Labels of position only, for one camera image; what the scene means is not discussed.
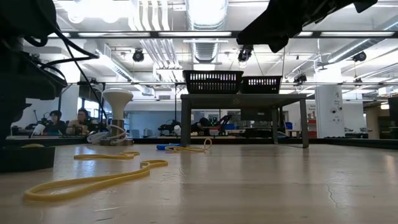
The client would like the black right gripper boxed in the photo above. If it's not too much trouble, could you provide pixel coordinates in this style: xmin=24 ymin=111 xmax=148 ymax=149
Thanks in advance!
xmin=236 ymin=0 xmax=379 ymax=54

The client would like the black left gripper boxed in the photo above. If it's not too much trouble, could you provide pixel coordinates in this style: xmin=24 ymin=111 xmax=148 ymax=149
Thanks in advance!
xmin=0 ymin=51 xmax=68 ymax=147

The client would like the yellow rubber band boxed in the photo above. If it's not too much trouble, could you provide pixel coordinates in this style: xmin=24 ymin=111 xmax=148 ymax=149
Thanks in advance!
xmin=73 ymin=151 xmax=141 ymax=161
xmin=23 ymin=159 xmax=169 ymax=202
xmin=164 ymin=138 xmax=213 ymax=154
xmin=19 ymin=142 xmax=45 ymax=149

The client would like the dark green tray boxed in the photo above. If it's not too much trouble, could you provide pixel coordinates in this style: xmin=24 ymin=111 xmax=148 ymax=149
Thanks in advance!
xmin=0 ymin=146 xmax=57 ymax=174

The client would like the black plastic mesh basket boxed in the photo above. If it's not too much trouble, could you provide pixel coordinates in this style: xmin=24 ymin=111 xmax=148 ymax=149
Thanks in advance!
xmin=182 ymin=70 xmax=244 ymax=95
xmin=241 ymin=75 xmax=283 ymax=95

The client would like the blue coil keychain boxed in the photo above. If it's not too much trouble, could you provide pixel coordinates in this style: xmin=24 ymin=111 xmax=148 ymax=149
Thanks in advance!
xmin=155 ymin=142 xmax=182 ymax=151

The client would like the person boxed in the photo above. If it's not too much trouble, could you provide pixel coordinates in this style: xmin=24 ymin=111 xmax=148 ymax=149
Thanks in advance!
xmin=42 ymin=109 xmax=68 ymax=136
xmin=66 ymin=107 xmax=94 ymax=136
xmin=190 ymin=117 xmax=213 ymax=137

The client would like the grey metal riser shelf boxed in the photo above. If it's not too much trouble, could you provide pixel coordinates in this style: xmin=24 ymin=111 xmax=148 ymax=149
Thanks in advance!
xmin=180 ymin=93 xmax=310 ymax=149

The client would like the black hanging screen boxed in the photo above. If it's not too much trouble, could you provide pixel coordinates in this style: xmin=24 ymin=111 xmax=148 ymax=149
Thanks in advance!
xmin=78 ymin=84 xmax=102 ymax=102

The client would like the white pillar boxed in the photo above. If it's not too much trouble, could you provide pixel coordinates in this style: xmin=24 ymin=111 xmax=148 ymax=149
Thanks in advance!
xmin=314 ymin=85 xmax=345 ymax=139

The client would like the white mushroom table lamp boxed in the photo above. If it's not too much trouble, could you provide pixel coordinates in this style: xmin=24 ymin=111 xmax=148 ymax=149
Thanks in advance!
xmin=101 ymin=88 xmax=134 ymax=146

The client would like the silver ventilation duct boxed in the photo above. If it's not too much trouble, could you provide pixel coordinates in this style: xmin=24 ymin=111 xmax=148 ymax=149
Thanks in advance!
xmin=185 ymin=0 xmax=229 ymax=63

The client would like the black overhead frame bar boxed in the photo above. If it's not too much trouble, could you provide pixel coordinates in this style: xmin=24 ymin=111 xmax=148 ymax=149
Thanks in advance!
xmin=46 ymin=30 xmax=398 ymax=39

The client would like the white coiled lamp cable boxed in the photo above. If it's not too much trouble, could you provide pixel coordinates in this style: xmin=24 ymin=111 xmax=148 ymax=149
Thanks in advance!
xmin=86 ymin=123 xmax=129 ymax=146

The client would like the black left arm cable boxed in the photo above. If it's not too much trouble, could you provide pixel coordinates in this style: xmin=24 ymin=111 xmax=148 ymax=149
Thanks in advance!
xmin=23 ymin=26 xmax=108 ymax=125

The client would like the black aluminium table frame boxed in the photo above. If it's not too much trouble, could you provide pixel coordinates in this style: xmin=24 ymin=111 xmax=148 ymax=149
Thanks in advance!
xmin=6 ymin=136 xmax=398 ymax=151

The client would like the black background station frame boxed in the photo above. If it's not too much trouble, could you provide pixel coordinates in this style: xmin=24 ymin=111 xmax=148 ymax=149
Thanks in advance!
xmin=67 ymin=80 xmax=398 ymax=139

